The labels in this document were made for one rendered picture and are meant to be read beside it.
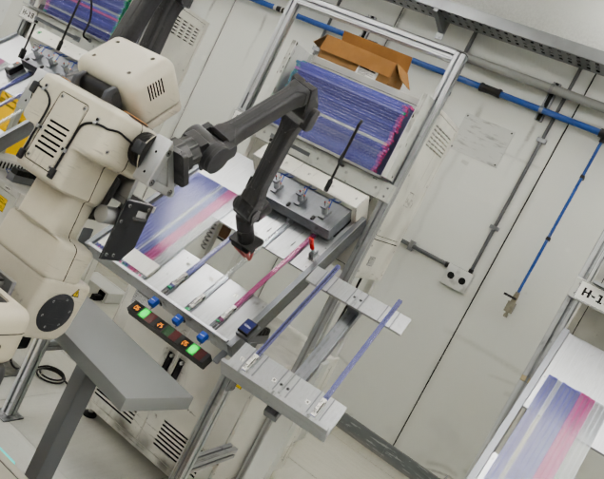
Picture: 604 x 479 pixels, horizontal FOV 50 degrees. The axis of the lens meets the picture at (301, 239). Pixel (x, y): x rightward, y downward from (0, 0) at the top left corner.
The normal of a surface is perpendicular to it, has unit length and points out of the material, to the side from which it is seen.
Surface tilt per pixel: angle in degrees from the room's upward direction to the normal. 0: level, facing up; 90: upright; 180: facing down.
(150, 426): 90
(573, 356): 44
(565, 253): 90
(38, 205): 82
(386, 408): 90
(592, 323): 90
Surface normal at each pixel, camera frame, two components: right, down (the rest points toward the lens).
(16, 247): -0.37, -0.23
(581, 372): 0.01, -0.71
